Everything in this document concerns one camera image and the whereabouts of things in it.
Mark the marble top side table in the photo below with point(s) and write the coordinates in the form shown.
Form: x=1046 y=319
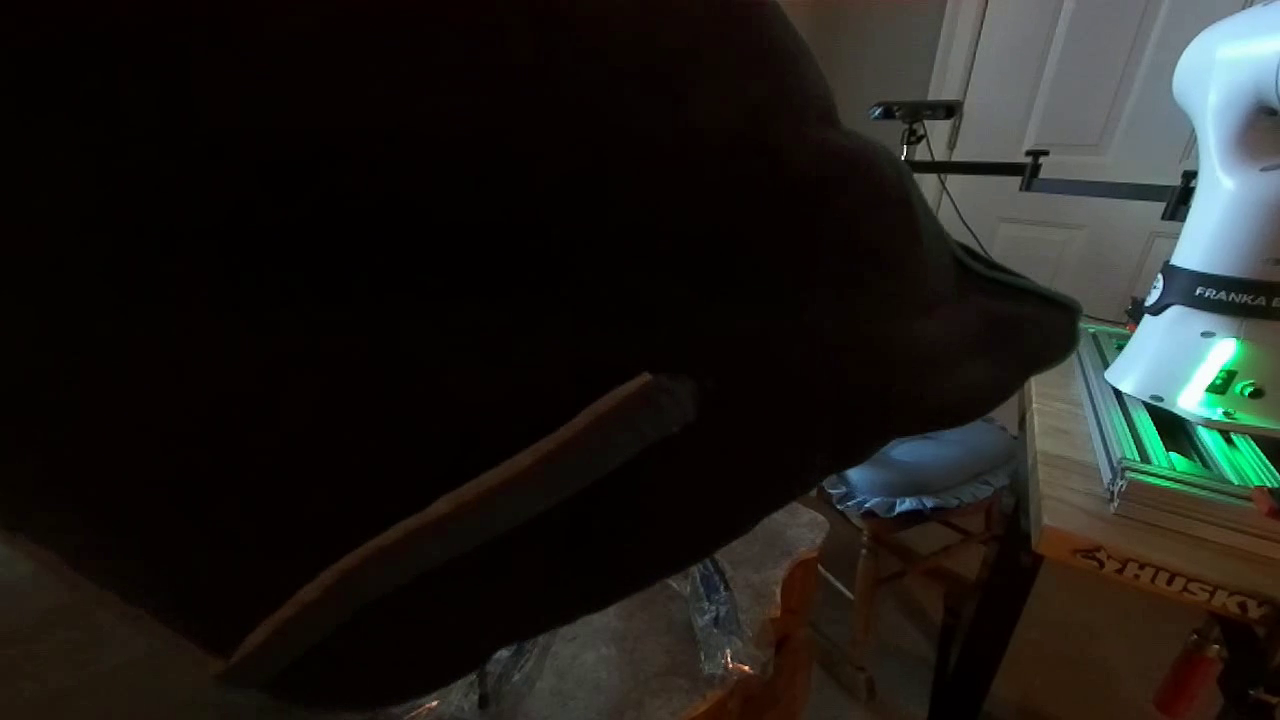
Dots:
x=624 y=654

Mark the small plastic bag blue item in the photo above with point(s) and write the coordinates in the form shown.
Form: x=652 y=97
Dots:
x=717 y=613

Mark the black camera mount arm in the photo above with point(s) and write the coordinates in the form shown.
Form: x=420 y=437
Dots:
x=1067 y=181

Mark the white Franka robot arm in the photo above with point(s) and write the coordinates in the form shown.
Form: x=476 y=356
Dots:
x=1225 y=201

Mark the dark blue pillow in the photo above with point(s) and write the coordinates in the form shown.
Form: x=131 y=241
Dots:
x=401 y=265

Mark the green lit aluminium base rail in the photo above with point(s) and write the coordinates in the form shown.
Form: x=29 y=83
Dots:
x=1175 y=455

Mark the white panel door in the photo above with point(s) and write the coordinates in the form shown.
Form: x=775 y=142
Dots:
x=1067 y=53

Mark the red tool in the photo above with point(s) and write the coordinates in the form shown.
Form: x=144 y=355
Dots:
x=1191 y=672

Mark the black stereo camera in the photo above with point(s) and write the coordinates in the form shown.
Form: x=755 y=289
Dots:
x=919 y=108

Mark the Husky workbench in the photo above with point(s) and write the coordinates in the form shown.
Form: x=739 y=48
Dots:
x=1082 y=466

